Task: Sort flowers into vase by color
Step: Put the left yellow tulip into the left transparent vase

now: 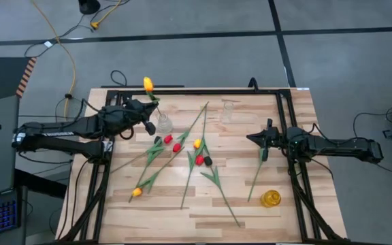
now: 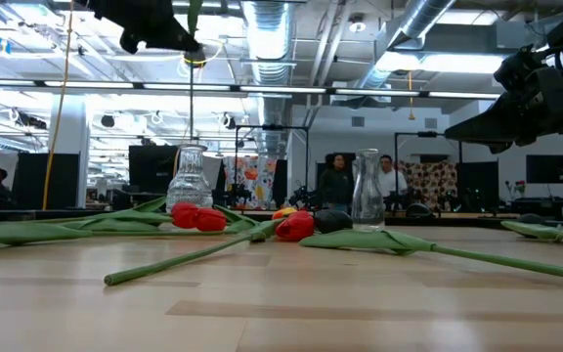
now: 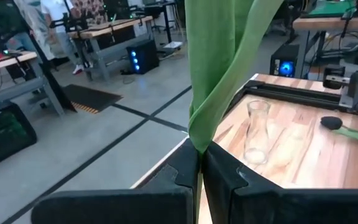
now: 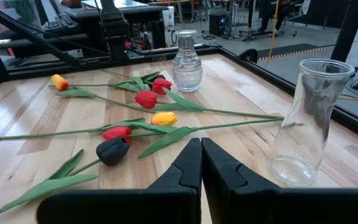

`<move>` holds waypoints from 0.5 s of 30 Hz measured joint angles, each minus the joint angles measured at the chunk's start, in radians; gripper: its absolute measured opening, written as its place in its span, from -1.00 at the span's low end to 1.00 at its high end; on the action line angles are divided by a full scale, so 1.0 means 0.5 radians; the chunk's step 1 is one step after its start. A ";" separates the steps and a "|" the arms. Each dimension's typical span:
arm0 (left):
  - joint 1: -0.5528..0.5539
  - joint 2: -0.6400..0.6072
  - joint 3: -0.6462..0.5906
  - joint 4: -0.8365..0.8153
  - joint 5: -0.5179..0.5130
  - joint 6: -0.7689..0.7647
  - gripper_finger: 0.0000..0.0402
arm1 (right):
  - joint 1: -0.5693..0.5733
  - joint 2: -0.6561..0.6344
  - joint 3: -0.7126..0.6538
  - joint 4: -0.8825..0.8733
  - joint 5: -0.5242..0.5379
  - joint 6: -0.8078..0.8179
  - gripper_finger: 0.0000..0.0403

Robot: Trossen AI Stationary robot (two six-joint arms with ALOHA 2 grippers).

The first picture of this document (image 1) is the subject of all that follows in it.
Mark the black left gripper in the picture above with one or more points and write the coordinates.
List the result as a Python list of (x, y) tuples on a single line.
[(136, 110)]

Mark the black artificial tulip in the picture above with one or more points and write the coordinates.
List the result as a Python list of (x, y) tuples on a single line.
[(208, 160), (261, 159), (157, 139)]

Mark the tall slim clear glass vase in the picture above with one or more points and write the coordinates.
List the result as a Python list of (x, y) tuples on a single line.
[(227, 112)]

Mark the black aluminium table frame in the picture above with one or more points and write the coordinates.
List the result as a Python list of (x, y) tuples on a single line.
[(189, 91)]

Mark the white floor tag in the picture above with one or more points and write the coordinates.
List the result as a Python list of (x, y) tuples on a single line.
[(48, 44)]

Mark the amber yellow glass vase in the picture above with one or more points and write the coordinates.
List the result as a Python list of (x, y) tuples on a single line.
[(270, 198)]

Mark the large black hazard-striped mat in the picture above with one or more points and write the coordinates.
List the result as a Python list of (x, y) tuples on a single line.
[(2, 80)]

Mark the round ribbed clear glass vase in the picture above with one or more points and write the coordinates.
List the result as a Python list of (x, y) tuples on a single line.
[(164, 124)]

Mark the red artificial tulip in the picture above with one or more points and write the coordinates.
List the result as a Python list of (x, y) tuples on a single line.
[(199, 160), (168, 139), (177, 147)]

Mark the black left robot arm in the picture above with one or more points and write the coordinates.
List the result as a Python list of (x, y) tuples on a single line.
[(80, 124)]

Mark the yellow artificial tulip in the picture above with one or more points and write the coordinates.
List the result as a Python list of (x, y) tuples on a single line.
[(136, 192), (148, 84), (197, 143)]

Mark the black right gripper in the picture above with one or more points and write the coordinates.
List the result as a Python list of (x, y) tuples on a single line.
[(276, 139)]

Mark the large black frame clamp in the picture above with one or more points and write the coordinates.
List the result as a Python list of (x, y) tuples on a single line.
[(253, 83)]

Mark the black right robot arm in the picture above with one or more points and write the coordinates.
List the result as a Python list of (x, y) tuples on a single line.
[(335, 144)]

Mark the black round stand base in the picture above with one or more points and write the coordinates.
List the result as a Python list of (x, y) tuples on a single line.
[(88, 6)]

